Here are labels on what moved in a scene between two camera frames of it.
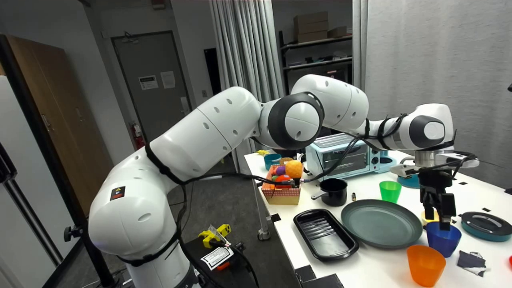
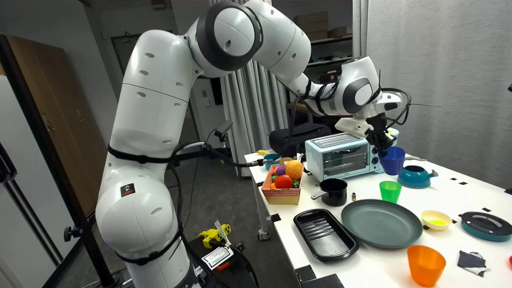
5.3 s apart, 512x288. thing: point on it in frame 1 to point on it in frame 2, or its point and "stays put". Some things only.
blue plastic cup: [442, 241] to [393, 159]
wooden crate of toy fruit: [282, 183] stays put
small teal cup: [271, 159] stays put
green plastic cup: [391, 191] stays put
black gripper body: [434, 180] to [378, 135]
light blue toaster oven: [343, 156] stays put
